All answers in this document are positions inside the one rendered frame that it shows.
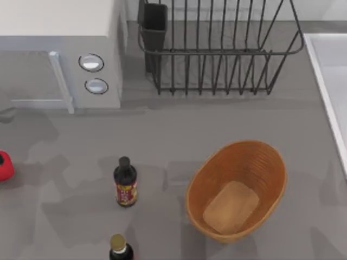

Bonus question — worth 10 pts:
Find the dark bottle with black cap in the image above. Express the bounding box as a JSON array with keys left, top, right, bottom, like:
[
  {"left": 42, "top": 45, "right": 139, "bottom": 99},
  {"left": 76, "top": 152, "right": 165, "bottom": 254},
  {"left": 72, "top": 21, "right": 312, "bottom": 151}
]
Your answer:
[{"left": 113, "top": 156, "right": 138, "bottom": 208}]

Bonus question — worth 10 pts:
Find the brown wicker basket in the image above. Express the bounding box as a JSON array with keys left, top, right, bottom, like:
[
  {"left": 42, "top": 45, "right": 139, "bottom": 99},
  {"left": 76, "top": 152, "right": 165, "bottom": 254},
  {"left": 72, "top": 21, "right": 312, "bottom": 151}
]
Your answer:
[{"left": 184, "top": 139, "right": 288, "bottom": 244}]

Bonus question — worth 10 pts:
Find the smaller microwave knob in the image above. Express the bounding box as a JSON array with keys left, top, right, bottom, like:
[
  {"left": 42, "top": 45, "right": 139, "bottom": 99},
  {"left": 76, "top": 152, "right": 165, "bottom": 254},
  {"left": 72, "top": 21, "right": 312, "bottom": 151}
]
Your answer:
[{"left": 84, "top": 77, "right": 110, "bottom": 95}]

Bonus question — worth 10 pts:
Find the black cutlery holder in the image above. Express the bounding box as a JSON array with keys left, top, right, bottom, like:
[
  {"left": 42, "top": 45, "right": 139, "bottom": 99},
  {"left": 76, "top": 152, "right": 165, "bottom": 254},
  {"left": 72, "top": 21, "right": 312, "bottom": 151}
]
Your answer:
[{"left": 138, "top": 2, "right": 169, "bottom": 73}]

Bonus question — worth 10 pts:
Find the larger microwave knob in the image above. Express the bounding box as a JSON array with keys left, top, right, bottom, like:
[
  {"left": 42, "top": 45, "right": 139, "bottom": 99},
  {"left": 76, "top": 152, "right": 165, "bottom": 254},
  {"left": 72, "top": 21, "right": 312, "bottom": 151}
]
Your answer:
[{"left": 78, "top": 53, "right": 105, "bottom": 73}]

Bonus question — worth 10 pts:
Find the dark bottle with gold cap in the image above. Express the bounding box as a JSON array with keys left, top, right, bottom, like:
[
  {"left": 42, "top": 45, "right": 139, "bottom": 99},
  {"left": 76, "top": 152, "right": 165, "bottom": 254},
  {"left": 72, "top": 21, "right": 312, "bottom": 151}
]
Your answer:
[{"left": 108, "top": 233, "right": 134, "bottom": 260}]

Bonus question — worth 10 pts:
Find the pale microwave oven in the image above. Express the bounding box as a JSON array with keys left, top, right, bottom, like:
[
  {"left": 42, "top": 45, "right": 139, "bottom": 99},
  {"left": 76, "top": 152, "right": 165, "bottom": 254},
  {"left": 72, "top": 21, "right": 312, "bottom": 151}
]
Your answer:
[{"left": 0, "top": 0, "right": 128, "bottom": 114}]

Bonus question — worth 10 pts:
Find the red object with black top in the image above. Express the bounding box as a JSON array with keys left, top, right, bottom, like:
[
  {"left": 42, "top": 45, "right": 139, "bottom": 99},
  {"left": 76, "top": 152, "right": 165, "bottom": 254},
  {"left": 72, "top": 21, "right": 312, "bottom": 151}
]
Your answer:
[{"left": 0, "top": 150, "right": 15, "bottom": 182}]

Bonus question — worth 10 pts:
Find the black wire dish rack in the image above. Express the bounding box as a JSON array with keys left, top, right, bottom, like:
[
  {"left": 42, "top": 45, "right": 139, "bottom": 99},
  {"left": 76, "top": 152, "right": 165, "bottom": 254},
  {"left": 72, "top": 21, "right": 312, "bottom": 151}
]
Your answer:
[{"left": 137, "top": 0, "right": 304, "bottom": 96}]

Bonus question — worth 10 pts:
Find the microwave door handle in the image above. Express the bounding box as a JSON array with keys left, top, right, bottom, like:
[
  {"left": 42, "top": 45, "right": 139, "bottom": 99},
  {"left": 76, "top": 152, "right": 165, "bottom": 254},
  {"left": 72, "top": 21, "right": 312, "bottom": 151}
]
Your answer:
[{"left": 48, "top": 51, "right": 75, "bottom": 114}]

